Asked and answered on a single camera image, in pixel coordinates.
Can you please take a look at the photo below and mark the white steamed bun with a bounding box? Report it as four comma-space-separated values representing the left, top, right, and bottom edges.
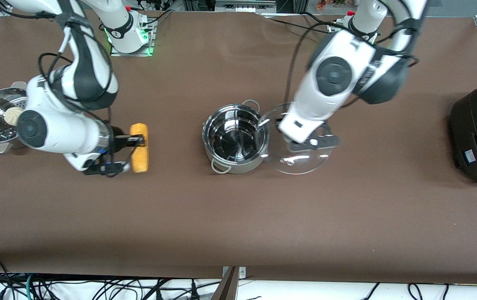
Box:
5, 107, 24, 125

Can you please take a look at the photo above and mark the grey camera support pole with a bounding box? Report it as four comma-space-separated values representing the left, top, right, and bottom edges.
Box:
209, 267, 240, 300

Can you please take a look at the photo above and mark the yellow corn cob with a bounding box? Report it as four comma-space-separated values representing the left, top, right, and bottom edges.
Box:
130, 122, 149, 173

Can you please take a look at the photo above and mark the brown table cover sheet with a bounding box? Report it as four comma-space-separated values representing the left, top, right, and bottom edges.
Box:
0, 10, 477, 284

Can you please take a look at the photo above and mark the glass pot lid with knob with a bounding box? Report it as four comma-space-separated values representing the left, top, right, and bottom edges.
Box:
259, 102, 333, 175

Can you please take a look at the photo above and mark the grey power strip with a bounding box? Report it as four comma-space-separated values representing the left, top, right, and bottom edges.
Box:
215, 0, 276, 13

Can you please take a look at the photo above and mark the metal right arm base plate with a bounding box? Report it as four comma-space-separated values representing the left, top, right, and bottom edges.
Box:
109, 19, 156, 57

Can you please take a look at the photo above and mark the stainless steel pot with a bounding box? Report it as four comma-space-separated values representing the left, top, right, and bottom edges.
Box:
202, 99, 271, 174

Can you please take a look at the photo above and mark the metal mounting bracket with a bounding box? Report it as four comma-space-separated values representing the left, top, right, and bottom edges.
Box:
222, 266, 246, 279

